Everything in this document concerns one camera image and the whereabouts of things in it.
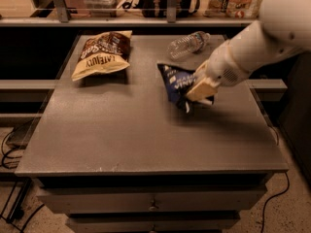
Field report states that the clear plastic water bottle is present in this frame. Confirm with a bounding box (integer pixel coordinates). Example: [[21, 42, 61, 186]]
[[167, 31, 211, 60]]

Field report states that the upper grey drawer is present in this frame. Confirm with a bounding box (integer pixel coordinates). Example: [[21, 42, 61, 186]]
[[37, 185, 266, 215]]

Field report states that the black stand left floor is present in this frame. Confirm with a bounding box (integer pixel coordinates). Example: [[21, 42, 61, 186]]
[[0, 178, 45, 233]]

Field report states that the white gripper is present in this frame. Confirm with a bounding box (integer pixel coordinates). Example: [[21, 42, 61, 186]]
[[186, 40, 251, 106]]

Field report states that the blue Kettle chip bag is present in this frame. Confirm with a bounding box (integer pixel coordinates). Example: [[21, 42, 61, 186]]
[[157, 63, 195, 114]]

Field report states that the black bag on shelf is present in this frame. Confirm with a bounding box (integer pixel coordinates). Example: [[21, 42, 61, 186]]
[[136, 0, 200, 17]]

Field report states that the colourful snack bag on shelf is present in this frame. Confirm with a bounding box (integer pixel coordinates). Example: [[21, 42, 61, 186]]
[[204, 0, 262, 18]]

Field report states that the black cables left floor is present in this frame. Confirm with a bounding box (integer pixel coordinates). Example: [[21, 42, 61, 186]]
[[0, 118, 35, 170]]

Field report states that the black cable right floor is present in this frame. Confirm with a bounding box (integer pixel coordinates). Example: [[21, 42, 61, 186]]
[[259, 172, 291, 233]]

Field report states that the lower grey drawer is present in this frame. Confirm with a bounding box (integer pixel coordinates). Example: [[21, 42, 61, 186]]
[[66, 212, 240, 233]]

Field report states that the grey drawer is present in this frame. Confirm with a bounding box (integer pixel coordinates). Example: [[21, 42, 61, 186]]
[[66, 212, 240, 233], [37, 185, 266, 215]]

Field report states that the yellow brown chip bag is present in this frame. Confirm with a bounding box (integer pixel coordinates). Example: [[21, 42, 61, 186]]
[[71, 30, 132, 81]]

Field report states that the grey drawer cabinet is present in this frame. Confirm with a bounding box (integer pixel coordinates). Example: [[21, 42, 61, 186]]
[[15, 33, 290, 233]]

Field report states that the grey metal shelf rail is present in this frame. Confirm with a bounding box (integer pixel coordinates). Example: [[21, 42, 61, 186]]
[[0, 0, 253, 28]]

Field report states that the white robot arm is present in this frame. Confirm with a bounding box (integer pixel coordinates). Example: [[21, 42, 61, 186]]
[[186, 0, 311, 103]]

